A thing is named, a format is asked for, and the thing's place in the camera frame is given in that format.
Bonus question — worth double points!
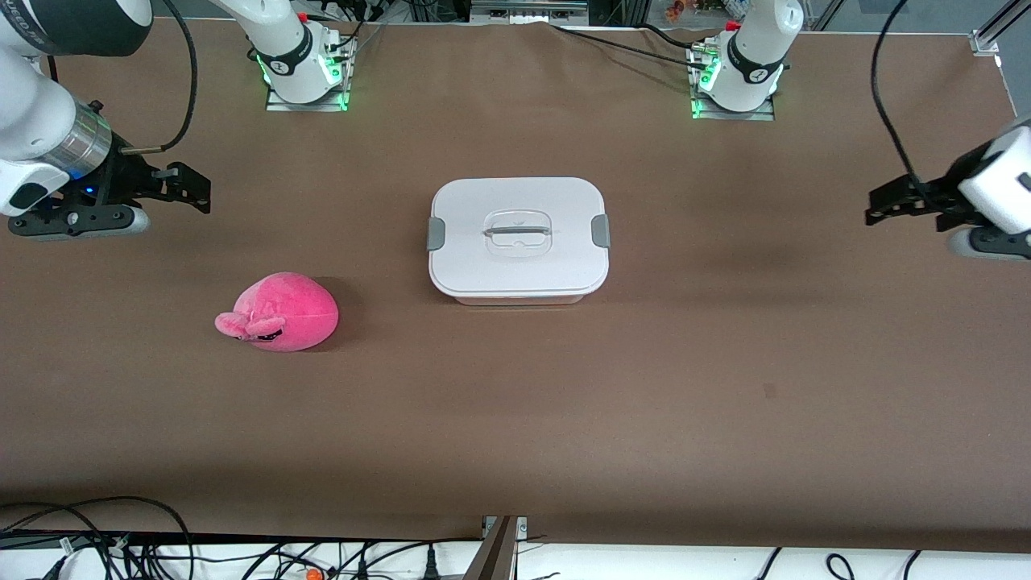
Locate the long black table cable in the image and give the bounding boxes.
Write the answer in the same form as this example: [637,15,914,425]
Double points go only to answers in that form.
[552,23,714,69]

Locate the pink plush toy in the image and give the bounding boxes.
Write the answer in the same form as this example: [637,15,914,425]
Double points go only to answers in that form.
[214,272,340,353]

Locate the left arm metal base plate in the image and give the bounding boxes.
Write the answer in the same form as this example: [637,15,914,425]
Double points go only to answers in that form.
[690,42,776,122]

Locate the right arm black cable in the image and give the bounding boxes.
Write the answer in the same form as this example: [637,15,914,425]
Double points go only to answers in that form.
[121,0,199,154]

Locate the pink translucent plastic box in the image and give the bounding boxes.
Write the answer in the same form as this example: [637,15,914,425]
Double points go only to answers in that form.
[449,292,586,307]

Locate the aluminium corner bracket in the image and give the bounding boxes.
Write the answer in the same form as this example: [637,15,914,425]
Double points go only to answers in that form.
[971,0,1031,56]

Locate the brown table cover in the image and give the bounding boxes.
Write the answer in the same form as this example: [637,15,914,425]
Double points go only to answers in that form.
[0,18,1031,553]

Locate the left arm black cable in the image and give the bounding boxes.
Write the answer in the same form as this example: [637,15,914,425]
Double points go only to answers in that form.
[870,0,927,202]

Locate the aluminium profile post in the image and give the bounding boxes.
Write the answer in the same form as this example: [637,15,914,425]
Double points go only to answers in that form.
[463,516,528,580]

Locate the black looped floor cable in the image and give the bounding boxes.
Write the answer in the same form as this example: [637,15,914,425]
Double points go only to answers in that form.
[0,496,196,580]

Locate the white box lid grey clips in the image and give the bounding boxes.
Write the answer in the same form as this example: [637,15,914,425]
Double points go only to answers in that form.
[427,177,611,299]

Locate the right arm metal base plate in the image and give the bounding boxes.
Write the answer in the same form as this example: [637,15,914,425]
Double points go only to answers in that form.
[266,34,355,112]

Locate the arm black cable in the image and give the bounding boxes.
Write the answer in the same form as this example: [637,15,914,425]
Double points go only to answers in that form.
[870,0,927,202]
[121,0,199,154]

